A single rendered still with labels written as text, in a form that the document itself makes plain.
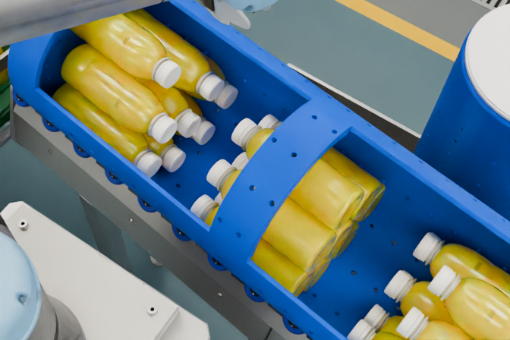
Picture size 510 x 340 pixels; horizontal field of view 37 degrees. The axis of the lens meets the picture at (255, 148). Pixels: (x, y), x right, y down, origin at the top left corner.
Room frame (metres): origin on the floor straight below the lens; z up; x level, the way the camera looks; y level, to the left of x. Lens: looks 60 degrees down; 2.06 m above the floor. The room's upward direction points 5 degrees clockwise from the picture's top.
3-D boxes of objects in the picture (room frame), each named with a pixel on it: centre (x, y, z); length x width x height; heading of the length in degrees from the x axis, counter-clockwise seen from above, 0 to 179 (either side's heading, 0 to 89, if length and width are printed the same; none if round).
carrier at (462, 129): (0.80, -0.48, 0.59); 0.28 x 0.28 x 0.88
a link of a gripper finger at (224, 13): (0.56, 0.04, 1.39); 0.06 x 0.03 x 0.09; 54
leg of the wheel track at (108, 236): (0.69, 0.33, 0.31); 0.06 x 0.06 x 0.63; 54
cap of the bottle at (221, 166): (0.50, 0.05, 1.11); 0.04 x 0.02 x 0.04; 144
